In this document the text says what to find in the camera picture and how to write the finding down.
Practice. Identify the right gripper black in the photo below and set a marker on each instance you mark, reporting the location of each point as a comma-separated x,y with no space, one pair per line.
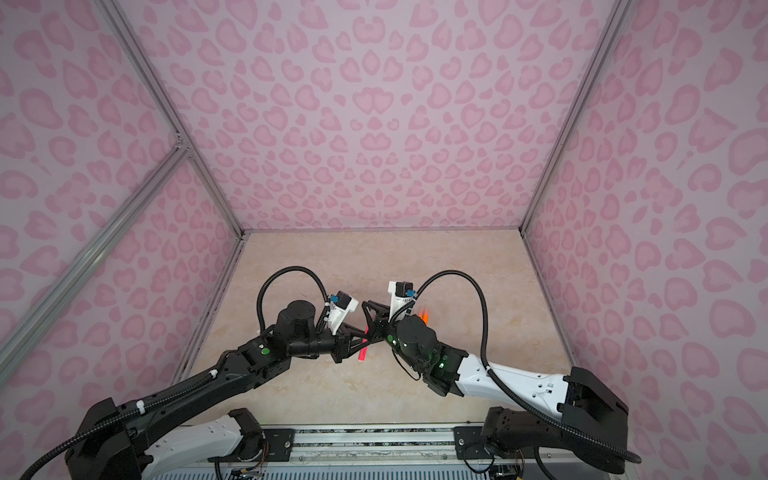
381,317

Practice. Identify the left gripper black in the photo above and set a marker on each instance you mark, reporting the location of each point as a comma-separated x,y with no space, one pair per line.
344,338

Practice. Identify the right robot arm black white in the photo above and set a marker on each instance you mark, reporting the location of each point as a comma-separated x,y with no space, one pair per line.
576,412

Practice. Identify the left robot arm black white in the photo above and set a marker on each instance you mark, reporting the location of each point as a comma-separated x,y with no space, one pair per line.
113,441

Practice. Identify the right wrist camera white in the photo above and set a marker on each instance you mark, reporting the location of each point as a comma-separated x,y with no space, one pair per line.
401,299

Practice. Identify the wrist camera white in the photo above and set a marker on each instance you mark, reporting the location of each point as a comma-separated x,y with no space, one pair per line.
401,299
340,306

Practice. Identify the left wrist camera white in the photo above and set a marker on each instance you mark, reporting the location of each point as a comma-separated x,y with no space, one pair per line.
340,306

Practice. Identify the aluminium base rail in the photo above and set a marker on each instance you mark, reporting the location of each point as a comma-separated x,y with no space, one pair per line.
356,451

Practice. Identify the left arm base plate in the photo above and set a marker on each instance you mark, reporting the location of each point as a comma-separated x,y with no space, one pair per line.
275,443

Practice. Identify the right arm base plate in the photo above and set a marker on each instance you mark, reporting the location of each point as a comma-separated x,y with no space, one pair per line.
471,444

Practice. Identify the diagonal aluminium frame bar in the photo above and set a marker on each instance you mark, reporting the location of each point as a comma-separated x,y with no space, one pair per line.
41,316

